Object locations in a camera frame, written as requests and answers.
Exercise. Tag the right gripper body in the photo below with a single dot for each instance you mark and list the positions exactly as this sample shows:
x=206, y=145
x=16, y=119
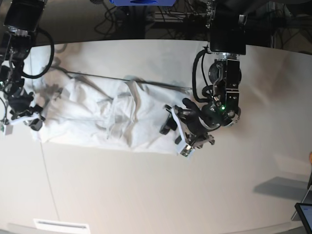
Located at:
x=20, y=104

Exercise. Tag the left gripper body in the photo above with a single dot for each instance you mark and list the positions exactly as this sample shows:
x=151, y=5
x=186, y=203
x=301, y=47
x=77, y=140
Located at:
x=199, y=124

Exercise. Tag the white T-shirt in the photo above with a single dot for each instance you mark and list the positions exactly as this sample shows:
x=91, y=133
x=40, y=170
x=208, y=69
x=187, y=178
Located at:
x=107, y=113

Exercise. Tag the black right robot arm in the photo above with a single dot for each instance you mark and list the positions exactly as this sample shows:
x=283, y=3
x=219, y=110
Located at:
x=21, y=22

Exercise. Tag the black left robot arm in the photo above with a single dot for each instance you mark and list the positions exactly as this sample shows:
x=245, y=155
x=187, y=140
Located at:
x=219, y=106

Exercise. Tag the white label strip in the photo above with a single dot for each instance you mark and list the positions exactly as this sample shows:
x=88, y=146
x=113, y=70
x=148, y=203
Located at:
x=59, y=226

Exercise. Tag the black tablet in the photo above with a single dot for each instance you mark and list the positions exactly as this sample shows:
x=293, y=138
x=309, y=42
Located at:
x=304, y=211

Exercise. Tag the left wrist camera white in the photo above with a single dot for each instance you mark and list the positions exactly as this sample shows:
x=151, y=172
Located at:
x=184, y=147

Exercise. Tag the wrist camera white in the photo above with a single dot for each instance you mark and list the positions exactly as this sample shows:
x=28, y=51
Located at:
x=6, y=126
x=184, y=147

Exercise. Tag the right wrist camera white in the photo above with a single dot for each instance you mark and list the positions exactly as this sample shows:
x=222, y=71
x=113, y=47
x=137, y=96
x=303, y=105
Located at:
x=6, y=126

